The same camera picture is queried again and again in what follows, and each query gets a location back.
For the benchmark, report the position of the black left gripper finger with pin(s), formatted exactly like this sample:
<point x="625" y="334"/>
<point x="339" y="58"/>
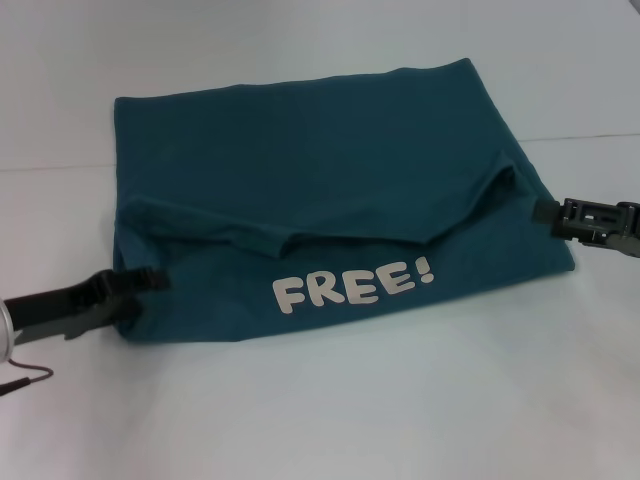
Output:
<point x="147" y="279"/>

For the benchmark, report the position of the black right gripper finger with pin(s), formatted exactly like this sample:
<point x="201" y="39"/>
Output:
<point x="547" y="211"/>

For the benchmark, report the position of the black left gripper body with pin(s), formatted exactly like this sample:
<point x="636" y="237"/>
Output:
<point x="75" y="307"/>

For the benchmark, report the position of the teal t-shirt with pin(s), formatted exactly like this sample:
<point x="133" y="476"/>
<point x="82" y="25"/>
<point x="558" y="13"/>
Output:
<point x="325" y="175"/>

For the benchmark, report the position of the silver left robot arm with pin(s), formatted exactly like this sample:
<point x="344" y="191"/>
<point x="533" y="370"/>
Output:
<point x="5" y="330"/>

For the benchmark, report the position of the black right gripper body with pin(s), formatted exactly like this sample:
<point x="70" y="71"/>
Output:
<point x="610" y="225"/>

